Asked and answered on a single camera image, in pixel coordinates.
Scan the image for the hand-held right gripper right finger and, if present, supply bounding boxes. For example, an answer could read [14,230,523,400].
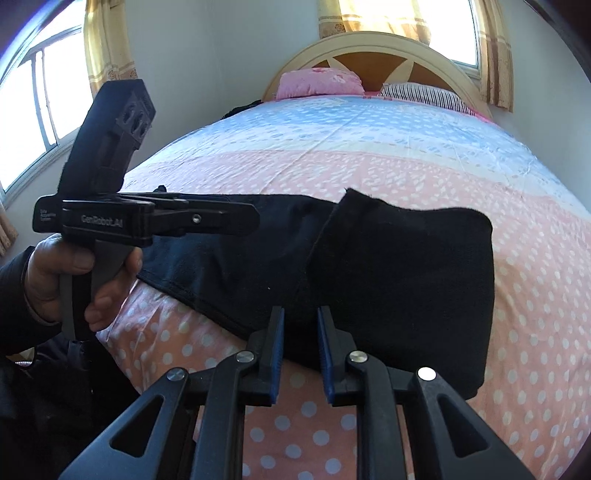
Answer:
[316,305,536,480]

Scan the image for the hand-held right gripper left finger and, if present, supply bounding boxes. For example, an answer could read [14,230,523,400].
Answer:
[60,305,284,480]

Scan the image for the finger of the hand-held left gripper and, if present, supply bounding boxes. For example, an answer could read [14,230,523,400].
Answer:
[152,202,260,236]
[117,191,230,207]

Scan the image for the black pants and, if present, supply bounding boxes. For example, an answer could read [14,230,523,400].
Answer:
[136,188,496,401]

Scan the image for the person's left forearm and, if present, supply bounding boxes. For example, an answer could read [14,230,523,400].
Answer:
[0,247,63,367]

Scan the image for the person's left hand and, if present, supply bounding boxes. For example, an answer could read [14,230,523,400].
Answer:
[25,234,144,332]

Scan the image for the large sliding window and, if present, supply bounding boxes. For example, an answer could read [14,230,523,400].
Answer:
[0,25,93,195]

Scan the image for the dark clothes pile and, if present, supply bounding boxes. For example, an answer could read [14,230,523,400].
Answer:
[223,99,264,121]

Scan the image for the yellow patterned curtain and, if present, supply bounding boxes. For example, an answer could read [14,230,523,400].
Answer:
[471,0,514,112]
[0,203,19,257]
[316,0,419,40]
[83,0,139,97]

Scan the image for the pink pillow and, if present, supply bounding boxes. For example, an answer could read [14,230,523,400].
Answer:
[276,67,364,100]

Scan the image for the bed with dotted sheet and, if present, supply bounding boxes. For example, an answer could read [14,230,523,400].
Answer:
[108,90,591,480]

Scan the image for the person's dark clothing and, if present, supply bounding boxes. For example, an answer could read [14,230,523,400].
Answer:
[0,323,153,480]

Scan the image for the cream arched wooden headboard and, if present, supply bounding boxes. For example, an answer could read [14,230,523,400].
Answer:
[262,31,492,118]

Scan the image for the striped pillow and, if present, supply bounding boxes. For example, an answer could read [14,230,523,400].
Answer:
[379,83,476,116]

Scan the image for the small window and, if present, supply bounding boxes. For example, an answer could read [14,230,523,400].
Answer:
[416,0,482,71]

